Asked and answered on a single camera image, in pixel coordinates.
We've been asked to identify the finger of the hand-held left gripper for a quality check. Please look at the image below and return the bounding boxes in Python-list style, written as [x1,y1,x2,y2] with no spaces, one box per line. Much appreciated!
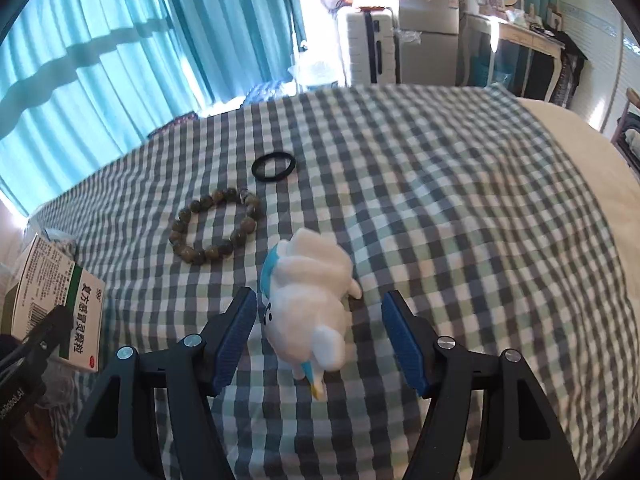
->
[22,305,76,361]

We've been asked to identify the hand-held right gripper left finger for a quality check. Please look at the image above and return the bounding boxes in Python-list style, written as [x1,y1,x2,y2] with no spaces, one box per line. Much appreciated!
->
[57,286,258,480]

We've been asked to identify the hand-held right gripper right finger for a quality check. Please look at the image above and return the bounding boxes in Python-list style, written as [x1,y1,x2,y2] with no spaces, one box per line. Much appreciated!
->
[381,290,583,480]

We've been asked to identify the green medicine box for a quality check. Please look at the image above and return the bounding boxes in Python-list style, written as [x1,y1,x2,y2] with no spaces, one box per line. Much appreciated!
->
[0,236,105,373]

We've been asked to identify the white blue plush toy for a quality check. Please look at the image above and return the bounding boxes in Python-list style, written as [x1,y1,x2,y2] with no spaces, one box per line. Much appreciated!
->
[259,227,363,401]

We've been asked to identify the person's left forearm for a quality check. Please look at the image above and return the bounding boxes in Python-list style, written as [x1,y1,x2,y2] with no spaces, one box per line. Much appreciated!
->
[12,410,68,480]

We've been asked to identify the checked desktop cloth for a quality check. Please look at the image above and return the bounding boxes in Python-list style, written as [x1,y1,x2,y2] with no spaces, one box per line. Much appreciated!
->
[27,82,636,480]

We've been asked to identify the silver blue foil packet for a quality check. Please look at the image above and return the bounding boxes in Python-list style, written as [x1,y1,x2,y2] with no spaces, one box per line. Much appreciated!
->
[42,229,78,261]

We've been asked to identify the pack of water bottles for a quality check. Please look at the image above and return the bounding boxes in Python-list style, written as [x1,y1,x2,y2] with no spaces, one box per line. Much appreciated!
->
[242,79,296,106]

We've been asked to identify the teal window curtain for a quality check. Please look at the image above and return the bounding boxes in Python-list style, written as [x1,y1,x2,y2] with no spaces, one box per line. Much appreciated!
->
[0,0,306,217]

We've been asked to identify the clear plastic bag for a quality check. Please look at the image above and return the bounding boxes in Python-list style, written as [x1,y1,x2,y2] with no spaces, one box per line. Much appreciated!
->
[287,57,346,93]

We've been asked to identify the white suitcase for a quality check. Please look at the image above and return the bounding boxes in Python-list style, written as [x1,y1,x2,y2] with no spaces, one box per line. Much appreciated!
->
[336,6,401,88]

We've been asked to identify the silver fridge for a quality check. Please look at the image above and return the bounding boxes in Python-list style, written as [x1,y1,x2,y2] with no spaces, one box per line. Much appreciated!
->
[387,0,461,86]

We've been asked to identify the white dressing table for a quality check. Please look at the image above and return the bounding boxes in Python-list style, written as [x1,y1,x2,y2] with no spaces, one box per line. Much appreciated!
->
[492,20,566,106]

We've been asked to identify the white sliding wardrobe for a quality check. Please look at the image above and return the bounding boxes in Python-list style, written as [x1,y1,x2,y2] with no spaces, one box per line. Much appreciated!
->
[545,0,640,141]

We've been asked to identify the brown bead bracelet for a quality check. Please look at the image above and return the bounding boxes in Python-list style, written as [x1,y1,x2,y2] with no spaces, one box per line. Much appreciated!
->
[170,187,262,265]

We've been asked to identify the black hair tie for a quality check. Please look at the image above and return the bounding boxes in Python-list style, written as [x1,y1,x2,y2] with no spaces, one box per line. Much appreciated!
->
[251,151,297,182]

